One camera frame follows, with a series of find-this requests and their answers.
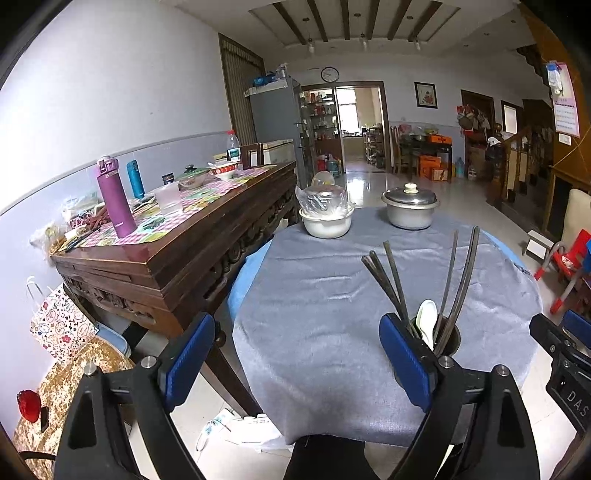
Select gold patterned cloth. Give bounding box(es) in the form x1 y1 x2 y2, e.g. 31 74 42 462
11 339 137 462

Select clear plastic container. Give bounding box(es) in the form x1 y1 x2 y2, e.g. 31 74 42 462
154 185 183 217

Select steel pot lid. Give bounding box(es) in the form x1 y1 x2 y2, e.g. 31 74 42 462
381 183 438 206

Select pink checkered table runner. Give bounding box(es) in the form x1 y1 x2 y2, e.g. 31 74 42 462
60 166 273 247

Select bunch of dark chopsticks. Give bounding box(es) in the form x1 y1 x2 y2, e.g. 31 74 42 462
361 225 481 356

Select white step stool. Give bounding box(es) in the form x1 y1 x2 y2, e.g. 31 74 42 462
525 229 561 259

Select brown door curtain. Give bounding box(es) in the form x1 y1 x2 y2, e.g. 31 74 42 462
218 33 266 146

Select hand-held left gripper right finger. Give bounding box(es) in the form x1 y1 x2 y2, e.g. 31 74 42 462
379 312 541 480

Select person's legs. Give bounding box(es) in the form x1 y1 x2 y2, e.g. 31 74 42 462
283 436 419 480

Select red plastic chair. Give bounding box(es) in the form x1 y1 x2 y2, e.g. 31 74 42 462
534 229 591 315

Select red round object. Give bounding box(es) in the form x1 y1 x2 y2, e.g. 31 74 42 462
17 390 41 423

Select white plastic spoon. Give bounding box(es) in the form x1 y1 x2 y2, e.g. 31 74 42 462
416 300 438 349

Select round blue table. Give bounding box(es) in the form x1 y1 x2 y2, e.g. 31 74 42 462
228 228 529 319

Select dark wooden table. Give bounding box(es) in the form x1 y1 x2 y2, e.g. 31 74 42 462
398 141 453 183

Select purple water bottle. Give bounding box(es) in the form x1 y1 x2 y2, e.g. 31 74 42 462
96 156 137 239

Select glass display cabinet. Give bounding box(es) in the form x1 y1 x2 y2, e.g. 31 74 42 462
300 90 342 174

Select grey tablecloth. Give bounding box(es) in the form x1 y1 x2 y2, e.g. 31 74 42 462
233 208 543 448

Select clear plastic water bottle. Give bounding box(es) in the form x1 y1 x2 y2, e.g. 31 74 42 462
225 130 243 171

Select glass lidded bowl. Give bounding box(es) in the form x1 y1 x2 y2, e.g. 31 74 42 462
178 165 212 190

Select white chest freezer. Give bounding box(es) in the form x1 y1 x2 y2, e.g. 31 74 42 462
261 138 305 185

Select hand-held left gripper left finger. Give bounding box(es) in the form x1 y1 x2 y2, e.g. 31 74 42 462
54 312 218 480

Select beige sofa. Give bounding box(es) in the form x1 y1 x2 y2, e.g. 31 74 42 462
561 188 591 245

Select patterned gift bag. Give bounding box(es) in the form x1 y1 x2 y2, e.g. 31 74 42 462
25 277 100 363

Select white plastic bag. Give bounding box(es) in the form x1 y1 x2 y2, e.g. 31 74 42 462
196 408 291 455

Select clear plastic bag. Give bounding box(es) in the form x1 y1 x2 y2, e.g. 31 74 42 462
295 185 352 219

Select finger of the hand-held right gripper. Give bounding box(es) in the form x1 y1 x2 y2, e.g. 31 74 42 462
560 309 591 342
529 314 578 365

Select metal cup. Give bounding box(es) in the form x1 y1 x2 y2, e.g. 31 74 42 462
406 318 461 356

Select wooden chair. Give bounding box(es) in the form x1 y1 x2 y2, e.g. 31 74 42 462
241 143 265 168

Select wooden stair railing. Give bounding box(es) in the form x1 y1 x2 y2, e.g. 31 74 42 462
487 124 555 208

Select teal water bottle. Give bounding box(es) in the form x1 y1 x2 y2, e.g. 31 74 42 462
126 160 146 200

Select grey refrigerator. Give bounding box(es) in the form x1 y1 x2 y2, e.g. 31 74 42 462
245 76 315 185

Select framed picture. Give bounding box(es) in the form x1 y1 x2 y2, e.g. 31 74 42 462
414 82 437 110

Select aluminium pot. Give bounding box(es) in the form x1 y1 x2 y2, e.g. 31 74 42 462
385 200 435 230

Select carved wooden sideboard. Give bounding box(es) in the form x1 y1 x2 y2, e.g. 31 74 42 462
50 161 298 421

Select wall calendar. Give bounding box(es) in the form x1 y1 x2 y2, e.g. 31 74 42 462
545 62 581 138

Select white patterned bowl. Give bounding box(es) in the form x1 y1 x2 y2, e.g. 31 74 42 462
209 161 241 181

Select white basin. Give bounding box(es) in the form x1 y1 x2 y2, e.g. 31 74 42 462
299 205 355 239

